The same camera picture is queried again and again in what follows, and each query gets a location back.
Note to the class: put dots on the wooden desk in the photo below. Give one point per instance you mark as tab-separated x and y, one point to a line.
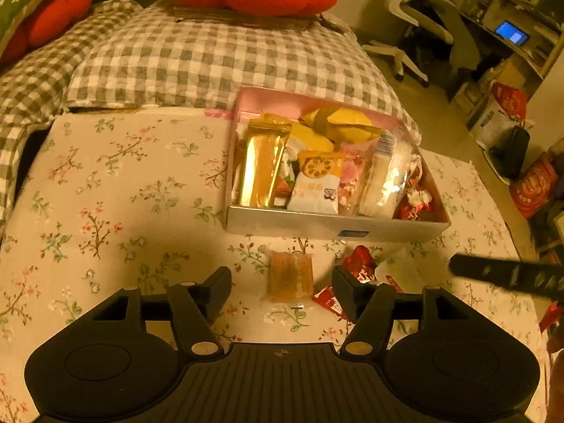
535	48

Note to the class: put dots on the red patterned bag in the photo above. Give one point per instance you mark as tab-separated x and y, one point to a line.
535	187

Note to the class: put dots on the brown flat board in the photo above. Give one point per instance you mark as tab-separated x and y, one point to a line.
246	20

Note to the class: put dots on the floral cloth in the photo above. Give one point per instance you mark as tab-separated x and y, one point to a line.
110	194

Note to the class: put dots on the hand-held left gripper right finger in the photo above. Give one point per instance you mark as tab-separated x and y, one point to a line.
348	288

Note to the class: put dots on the red white candy packet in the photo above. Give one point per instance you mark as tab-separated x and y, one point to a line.
418	205
416	172

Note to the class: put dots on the pink snack packet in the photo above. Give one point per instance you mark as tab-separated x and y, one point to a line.
350	180

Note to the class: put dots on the red white shopping bag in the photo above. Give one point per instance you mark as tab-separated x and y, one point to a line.
498	110

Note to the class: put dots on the orange translucent snack packet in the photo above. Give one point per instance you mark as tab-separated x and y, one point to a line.
288	275

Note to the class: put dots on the white orange snack packet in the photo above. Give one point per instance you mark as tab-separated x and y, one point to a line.
315	185

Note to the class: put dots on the clear plastic snack packet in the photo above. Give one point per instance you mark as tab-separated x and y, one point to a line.
383	176

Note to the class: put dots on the red snack packet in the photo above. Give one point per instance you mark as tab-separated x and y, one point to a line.
359	262
330	302

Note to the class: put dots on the pink cardboard box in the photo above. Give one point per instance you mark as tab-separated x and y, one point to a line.
308	227

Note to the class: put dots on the white office chair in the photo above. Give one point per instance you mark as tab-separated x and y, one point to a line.
423	13

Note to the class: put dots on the black bag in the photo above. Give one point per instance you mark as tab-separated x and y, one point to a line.
511	152

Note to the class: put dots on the lit tablet screen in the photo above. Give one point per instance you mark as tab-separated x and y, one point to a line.
511	31

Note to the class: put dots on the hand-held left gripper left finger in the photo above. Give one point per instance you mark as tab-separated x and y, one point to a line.
216	286

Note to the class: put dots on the gold foil snack packet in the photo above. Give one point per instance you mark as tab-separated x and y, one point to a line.
262	163

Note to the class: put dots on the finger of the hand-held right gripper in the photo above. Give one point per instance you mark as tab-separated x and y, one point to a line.
498	273

